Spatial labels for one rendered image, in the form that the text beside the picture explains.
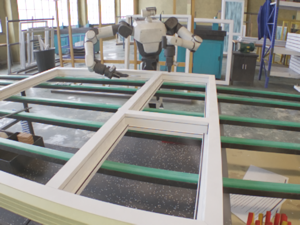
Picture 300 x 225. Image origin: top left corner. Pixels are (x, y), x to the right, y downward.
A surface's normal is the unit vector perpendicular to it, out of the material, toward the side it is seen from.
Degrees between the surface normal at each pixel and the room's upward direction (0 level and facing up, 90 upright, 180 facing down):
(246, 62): 90
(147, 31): 101
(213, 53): 90
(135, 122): 90
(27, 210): 90
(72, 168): 0
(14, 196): 0
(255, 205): 0
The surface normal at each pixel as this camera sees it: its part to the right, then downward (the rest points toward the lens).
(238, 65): -0.25, 0.39
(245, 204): 0.00, -0.92
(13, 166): 0.97, 0.09
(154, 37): 0.20, 0.56
